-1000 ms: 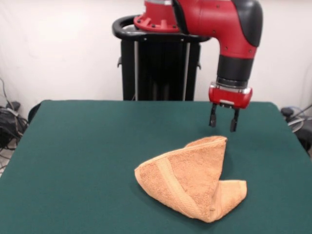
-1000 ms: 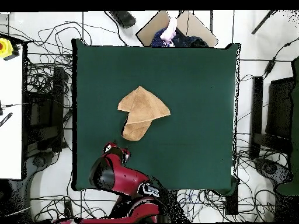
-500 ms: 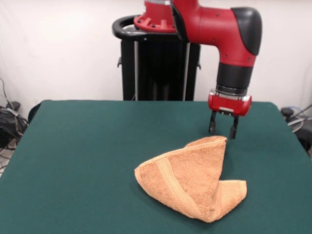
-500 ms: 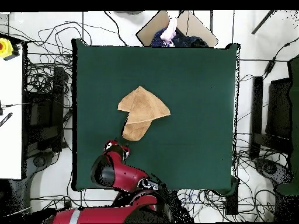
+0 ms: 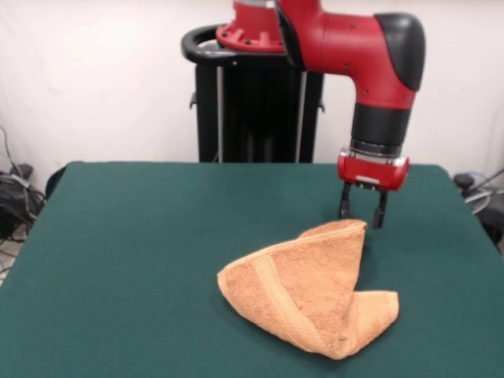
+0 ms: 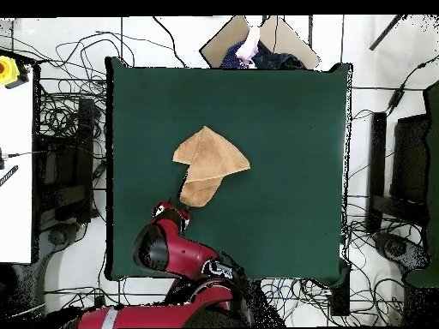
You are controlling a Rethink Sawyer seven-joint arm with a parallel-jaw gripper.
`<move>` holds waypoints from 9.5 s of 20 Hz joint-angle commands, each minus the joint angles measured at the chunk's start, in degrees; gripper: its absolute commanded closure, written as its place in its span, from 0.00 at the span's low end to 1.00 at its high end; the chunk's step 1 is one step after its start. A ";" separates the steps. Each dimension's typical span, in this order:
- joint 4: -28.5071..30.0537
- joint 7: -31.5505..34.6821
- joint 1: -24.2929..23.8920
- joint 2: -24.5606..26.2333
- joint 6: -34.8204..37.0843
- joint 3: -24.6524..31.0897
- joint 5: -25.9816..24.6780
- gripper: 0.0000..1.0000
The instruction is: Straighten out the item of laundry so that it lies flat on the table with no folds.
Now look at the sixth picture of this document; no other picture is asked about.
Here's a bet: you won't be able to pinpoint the orange terry towel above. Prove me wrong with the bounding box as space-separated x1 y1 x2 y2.
171 125 251 208

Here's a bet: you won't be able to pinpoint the black cable with adapter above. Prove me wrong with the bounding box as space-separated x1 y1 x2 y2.
385 54 439 115

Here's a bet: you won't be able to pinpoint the white desk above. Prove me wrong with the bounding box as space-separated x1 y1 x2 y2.
0 66 33 264

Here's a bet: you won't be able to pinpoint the white pink garment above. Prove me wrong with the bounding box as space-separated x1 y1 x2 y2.
235 25 262 68

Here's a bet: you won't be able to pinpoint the brown cardboard box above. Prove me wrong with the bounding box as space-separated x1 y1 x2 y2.
199 15 322 70

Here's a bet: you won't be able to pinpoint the black button holder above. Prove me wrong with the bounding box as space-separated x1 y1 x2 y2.
4 62 32 90

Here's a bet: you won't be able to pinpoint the dark navy garment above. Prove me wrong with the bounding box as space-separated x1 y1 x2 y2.
251 40 307 70

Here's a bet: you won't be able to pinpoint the black equipment stand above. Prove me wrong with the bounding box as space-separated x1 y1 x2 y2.
364 111 430 234
33 97 104 230

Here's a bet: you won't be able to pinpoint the black rod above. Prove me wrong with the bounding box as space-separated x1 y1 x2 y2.
369 14 406 51

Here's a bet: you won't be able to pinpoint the yellow emergency stop button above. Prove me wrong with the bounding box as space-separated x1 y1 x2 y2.
0 55 21 87

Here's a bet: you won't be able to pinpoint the dark green table cloth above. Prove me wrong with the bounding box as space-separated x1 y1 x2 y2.
104 56 354 287

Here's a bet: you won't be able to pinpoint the dark green draped fabric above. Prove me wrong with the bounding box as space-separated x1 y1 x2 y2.
404 81 439 289

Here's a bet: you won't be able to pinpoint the blue cable loops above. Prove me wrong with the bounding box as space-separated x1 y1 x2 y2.
263 278 293 322

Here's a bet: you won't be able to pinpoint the grey stand base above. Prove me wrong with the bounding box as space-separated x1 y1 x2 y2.
37 222 81 261
373 231 430 275

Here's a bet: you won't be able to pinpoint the blue dotted garment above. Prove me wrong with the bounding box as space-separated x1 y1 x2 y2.
219 39 253 69

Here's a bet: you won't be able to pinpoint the black ribbed strap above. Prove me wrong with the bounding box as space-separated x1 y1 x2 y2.
0 164 19 188

